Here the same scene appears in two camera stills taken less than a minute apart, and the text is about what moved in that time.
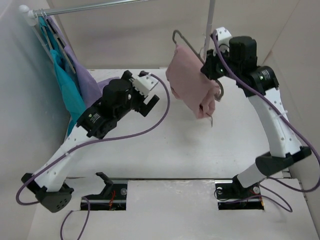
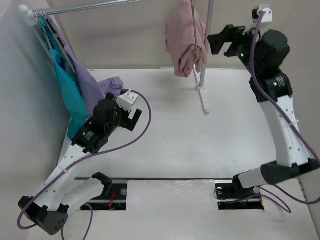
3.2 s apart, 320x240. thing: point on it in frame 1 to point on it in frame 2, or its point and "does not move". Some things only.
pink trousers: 188,84 to 180,39
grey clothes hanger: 200,56 to 195,52
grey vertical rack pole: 209,24 does not move
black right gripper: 208,67 to 218,40
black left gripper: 128,76 to 130,123
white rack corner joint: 29,14 does not move
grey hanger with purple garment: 60,42 does not move
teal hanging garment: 68,84 does not move
